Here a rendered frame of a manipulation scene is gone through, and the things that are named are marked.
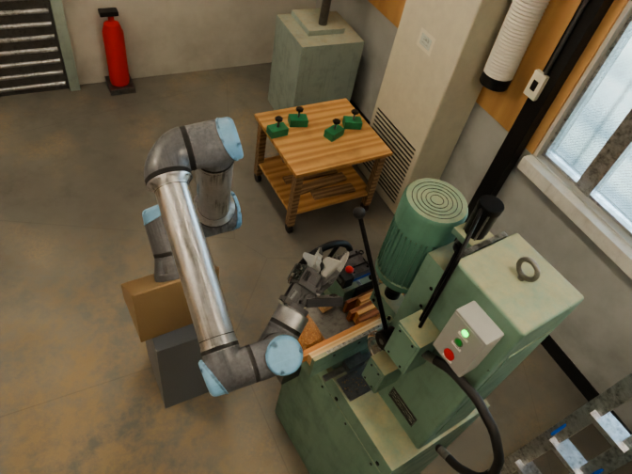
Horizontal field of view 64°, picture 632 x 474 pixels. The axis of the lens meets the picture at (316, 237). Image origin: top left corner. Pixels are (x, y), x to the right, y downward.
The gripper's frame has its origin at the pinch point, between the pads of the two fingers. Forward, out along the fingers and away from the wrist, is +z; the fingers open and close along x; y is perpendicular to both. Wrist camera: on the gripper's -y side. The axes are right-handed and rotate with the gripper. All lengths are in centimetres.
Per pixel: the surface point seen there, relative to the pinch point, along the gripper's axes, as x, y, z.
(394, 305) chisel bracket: 6.7, -32.4, -1.5
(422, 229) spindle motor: -21.4, -6.6, 12.6
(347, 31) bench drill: 186, -29, 178
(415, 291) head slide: -12.3, -21.3, 1.0
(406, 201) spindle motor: -17.9, -0.8, 17.0
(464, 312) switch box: -39.5, -13.4, -4.0
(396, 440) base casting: 3, -55, -38
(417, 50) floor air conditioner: 103, -42, 145
